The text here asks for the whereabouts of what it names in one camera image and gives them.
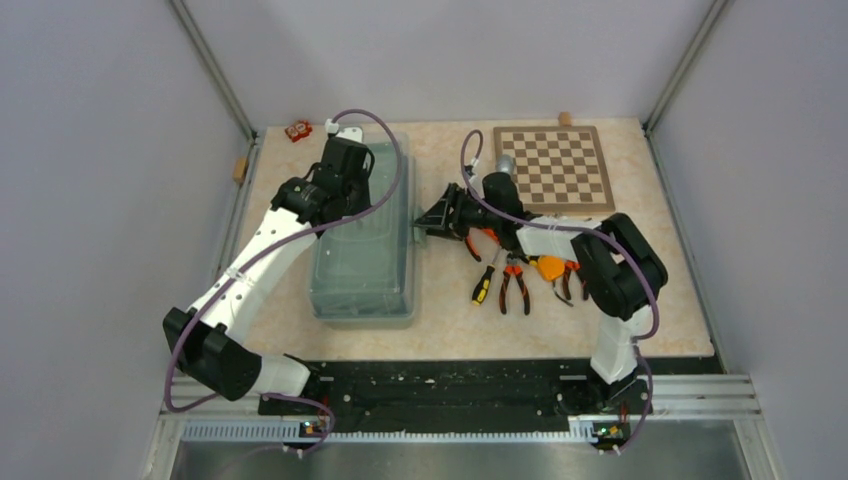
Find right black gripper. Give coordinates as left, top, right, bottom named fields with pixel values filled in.
left=415, top=184, right=501, bottom=242

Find large black yellow screwdriver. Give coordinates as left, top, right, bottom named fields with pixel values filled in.
left=471, top=247, right=504, bottom=306

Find grey metal flashlight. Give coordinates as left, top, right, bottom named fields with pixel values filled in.
left=496, top=154, right=516, bottom=176

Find green plastic toolbox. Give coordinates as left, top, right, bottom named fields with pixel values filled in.
left=308, top=132, right=420, bottom=330

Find orange tape measure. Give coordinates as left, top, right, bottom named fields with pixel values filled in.
left=535, top=256, right=566, bottom=283

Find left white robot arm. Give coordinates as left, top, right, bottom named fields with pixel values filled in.
left=163, top=134, right=374, bottom=414

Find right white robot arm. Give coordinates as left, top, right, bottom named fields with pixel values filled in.
left=414, top=172, right=669, bottom=412

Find orange combination pliers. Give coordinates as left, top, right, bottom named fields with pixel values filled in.
left=463, top=228, right=500, bottom=263

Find red small toy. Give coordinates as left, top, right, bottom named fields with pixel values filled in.
left=284, top=120, right=313, bottom=143

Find orange diagonal cutters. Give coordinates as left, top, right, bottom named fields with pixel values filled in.
left=498, top=252, right=532, bottom=317

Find wooden block at left edge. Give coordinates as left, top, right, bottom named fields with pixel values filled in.
left=231, top=157, right=249, bottom=186

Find wooden chessboard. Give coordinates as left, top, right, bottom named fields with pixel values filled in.
left=493, top=126, right=616, bottom=217

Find orange needle nose pliers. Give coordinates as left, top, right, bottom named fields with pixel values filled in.
left=561, top=260, right=590, bottom=302

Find small wooden block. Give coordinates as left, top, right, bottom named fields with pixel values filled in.
left=558, top=112, right=573, bottom=127

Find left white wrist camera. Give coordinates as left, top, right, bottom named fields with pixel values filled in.
left=324, top=118, right=364, bottom=143

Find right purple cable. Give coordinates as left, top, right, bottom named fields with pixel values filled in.
left=460, top=129, right=662, bottom=455

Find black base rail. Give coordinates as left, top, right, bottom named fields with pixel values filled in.
left=258, top=359, right=652, bottom=434

